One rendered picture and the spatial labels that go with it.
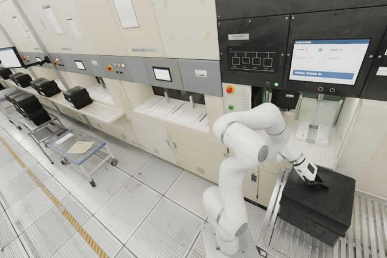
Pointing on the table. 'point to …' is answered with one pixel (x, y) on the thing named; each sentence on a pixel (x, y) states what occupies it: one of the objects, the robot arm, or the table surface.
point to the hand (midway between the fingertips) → (317, 182)
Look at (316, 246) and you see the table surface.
